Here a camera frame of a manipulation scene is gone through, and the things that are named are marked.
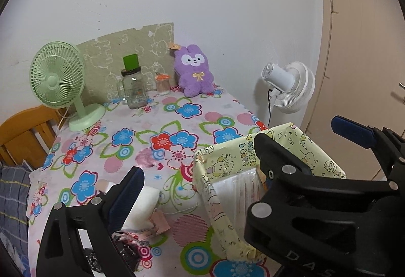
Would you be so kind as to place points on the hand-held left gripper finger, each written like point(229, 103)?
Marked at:
point(125, 201)

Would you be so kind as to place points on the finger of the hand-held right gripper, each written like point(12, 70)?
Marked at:
point(269, 153)
point(351, 133)

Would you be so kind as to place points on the white bag bundle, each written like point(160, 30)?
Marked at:
point(144, 201)

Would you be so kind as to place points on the pink tissue pack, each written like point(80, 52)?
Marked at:
point(159, 223)

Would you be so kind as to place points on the dark cloth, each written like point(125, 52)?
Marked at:
point(128, 253)

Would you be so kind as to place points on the yellow cartoon print box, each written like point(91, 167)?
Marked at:
point(221, 223)

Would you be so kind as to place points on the white plastic bag liner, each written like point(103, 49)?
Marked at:
point(235, 198)

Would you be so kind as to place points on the white clip fan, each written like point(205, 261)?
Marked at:
point(292, 87)

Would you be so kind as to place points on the floral tablecloth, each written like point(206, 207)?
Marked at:
point(142, 125)

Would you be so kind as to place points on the beige door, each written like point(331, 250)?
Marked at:
point(357, 42)

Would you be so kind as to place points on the purple plush bunny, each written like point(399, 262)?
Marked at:
point(194, 77)

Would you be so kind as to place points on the glass jar mug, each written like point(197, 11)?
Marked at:
point(134, 90)

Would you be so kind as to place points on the striped grey cushion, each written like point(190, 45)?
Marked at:
point(12, 198)

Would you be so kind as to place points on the orange lid toothpick jar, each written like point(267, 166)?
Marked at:
point(163, 85)

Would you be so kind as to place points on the wooden chair back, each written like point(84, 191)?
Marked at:
point(22, 131)

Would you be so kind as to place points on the green desk fan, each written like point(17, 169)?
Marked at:
point(57, 80)

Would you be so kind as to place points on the green plastic cup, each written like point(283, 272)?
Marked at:
point(131, 62)

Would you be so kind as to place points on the green cartoon print board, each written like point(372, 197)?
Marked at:
point(104, 52)

